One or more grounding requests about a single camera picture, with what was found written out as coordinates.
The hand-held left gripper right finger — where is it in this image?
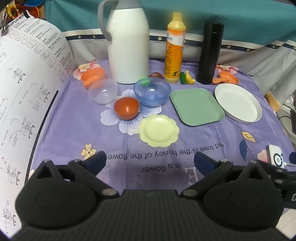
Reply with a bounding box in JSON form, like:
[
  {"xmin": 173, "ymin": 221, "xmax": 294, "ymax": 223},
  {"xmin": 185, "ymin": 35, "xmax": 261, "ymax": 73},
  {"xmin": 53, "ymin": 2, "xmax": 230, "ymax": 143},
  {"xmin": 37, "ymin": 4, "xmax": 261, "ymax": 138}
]
[{"xmin": 180, "ymin": 152, "xmax": 275, "ymax": 198}]

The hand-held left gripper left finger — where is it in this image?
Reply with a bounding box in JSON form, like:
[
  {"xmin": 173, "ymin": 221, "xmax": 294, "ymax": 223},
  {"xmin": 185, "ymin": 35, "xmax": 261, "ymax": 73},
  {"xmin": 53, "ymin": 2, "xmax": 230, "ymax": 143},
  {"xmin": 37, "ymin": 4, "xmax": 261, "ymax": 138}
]
[{"xmin": 29, "ymin": 151, "xmax": 119, "ymax": 198}]

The yellow scalloped plate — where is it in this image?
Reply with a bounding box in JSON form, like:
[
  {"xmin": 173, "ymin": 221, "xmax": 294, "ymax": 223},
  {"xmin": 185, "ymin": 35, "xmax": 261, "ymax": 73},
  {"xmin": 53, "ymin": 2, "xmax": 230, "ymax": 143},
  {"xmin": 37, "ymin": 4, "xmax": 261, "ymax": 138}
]
[{"xmin": 138, "ymin": 115, "xmax": 180, "ymax": 148}]

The green rectangular plate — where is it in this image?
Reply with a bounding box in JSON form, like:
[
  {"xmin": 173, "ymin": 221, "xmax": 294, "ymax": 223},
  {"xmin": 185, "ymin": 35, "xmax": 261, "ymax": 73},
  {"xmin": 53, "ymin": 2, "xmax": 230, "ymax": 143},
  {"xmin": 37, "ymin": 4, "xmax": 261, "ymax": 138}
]
[{"xmin": 170, "ymin": 88, "xmax": 225, "ymax": 127}]

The white round plate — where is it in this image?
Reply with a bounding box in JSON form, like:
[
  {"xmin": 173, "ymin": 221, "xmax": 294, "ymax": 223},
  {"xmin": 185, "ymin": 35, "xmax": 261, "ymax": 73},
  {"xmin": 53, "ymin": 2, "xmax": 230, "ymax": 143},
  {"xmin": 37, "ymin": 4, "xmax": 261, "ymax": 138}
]
[{"xmin": 214, "ymin": 83, "xmax": 263, "ymax": 124}]

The blue translucent bowl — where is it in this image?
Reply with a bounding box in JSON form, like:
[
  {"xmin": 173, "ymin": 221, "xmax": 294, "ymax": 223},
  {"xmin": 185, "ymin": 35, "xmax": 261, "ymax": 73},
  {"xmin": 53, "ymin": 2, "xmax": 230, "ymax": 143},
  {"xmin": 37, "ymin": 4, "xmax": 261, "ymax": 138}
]
[{"xmin": 133, "ymin": 77, "xmax": 171, "ymax": 107}]

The white portable device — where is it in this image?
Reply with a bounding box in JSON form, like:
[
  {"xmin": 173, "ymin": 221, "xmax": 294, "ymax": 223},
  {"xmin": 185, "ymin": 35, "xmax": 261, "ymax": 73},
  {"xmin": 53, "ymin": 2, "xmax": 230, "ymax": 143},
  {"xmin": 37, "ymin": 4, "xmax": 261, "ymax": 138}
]
[{"xmin": 266, "ymin": 145, "xmax": 284, "ymax": 166}]

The purple floral tablecloth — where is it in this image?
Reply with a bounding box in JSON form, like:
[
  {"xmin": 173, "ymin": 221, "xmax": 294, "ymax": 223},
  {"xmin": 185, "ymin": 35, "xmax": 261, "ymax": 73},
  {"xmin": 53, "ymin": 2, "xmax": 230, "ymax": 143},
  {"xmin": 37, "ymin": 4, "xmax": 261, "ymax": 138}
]
[{"xmin": 25, "ymin": 59, "xmax": 296, "ymax": 223}]

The red-brown plastic bowl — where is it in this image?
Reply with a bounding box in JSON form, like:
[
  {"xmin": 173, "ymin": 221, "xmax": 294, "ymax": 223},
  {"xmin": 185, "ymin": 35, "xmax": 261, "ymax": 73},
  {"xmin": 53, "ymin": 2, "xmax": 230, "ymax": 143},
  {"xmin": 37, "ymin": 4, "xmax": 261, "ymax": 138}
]
[{"xmin": 113, "ymin": 97, "xmax": 140, "ymax": 120}]

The wooden furniture edge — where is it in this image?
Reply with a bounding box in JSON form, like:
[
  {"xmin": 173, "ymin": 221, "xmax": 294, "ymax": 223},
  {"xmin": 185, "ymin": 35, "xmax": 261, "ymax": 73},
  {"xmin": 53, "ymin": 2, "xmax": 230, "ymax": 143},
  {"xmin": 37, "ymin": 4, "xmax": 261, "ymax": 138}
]
[{"xmin": 265, "ymin": 91, "xmax": 281, "ymax": 112}]

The clear plastic bowl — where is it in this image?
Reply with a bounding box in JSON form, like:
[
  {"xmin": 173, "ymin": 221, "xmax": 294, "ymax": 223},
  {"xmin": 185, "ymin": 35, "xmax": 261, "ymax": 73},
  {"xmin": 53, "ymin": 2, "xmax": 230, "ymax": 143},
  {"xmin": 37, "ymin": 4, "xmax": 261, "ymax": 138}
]
[{"xmin": 88, "ymin": 79, "xmax": 118, "ymax": 105}]

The yellow toy banana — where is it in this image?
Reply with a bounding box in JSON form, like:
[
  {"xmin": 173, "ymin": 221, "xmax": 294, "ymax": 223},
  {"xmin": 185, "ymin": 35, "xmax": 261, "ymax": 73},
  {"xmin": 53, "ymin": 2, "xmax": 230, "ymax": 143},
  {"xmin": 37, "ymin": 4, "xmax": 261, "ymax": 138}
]
[{"xmin": 185, "ymin": 71, "xmax": 196, "ymax": 84}]

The orange plastic bowl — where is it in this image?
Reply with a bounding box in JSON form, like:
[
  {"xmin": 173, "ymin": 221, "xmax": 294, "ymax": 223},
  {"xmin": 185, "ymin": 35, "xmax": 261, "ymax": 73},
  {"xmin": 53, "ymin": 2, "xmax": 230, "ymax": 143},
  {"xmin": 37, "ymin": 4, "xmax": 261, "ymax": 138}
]
[{"xmin": 80, "ymin": 67, "xmax": 106, "ymax": 89}]

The orange toy pan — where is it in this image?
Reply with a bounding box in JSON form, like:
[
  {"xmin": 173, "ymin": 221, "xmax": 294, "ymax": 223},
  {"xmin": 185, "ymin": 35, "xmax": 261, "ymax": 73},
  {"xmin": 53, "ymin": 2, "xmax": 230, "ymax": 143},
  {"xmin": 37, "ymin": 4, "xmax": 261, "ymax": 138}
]
[{"xmin": 212, "ymin": 71, "xmax": 239, "ymax": 85}]

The printed instruction sheet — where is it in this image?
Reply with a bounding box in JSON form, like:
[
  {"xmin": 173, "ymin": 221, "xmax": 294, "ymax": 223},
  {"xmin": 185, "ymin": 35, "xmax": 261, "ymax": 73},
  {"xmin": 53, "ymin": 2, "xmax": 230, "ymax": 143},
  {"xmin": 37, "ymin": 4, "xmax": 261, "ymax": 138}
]
[{"xmin": 0, "ymin": 9, "xmax": 78, "ymax": 239}]

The black thermos bottle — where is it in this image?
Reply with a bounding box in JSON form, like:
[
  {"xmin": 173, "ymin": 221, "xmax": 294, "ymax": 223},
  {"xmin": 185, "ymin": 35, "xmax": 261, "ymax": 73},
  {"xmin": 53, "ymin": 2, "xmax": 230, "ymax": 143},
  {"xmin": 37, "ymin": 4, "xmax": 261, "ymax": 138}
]
[{"xmin": 196, "ymin": 21, "xmax": 224, "ymax": 85}]

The orange detergent bottle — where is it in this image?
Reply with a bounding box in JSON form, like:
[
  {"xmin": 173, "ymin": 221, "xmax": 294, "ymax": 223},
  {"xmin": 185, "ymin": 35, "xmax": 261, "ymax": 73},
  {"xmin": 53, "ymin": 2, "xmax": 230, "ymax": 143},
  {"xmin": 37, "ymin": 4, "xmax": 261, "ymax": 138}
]
[{"xmin": 164, "ymin": 12, "xmax": 187, "ymax": 84}]

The white thermos jug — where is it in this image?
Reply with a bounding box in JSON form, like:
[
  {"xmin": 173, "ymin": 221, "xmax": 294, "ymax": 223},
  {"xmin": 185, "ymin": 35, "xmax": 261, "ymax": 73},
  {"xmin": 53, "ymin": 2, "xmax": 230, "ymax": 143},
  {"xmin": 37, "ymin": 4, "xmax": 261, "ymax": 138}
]
[{"xmin": 97, "ymin": 0, "xmax": 150, "ymax": 84}]

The teal and grey star cloth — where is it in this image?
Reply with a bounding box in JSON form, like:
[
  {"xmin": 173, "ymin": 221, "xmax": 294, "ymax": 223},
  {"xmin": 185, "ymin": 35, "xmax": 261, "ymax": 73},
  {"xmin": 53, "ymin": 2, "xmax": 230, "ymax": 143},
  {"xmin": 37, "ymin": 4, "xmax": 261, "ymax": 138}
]
[{"xmin": 44, "ymin": 0, "xmax": 296, "ymax": 77}]

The sunflower decoration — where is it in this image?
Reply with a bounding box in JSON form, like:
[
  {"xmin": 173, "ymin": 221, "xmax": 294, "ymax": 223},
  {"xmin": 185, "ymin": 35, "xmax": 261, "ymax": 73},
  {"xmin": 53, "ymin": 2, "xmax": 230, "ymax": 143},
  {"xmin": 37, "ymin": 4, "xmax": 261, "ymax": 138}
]
[{"xmin": 6, "ymin": 4, "xmax": 19, "ymax": 16}]

